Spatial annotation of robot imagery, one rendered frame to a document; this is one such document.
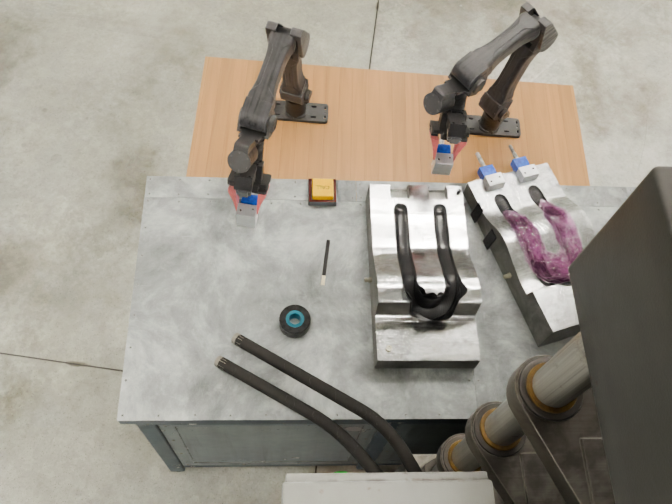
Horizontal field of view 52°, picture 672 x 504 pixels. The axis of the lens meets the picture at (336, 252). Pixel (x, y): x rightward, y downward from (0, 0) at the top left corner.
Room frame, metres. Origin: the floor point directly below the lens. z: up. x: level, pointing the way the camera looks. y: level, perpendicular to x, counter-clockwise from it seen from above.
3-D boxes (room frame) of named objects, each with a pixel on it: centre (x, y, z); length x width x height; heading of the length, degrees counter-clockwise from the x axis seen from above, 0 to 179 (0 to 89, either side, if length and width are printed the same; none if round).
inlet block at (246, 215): (0.93, 0.24, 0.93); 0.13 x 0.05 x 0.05; 1
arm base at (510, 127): (1.42, -0.40, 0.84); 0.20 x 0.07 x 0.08; 97
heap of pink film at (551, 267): (0.99, -0.56, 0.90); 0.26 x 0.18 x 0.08; 27
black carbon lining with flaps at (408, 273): (0.86, -0.24, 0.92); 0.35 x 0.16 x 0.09; 10
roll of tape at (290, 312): (0.66, 0.07, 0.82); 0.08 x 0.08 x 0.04
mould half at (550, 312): (0.99, -0.57, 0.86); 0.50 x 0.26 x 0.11; 27
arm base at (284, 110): (1.35, 0.19, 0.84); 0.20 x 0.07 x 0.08; 97
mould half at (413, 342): (0.85, -0.23, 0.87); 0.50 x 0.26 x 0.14; 10
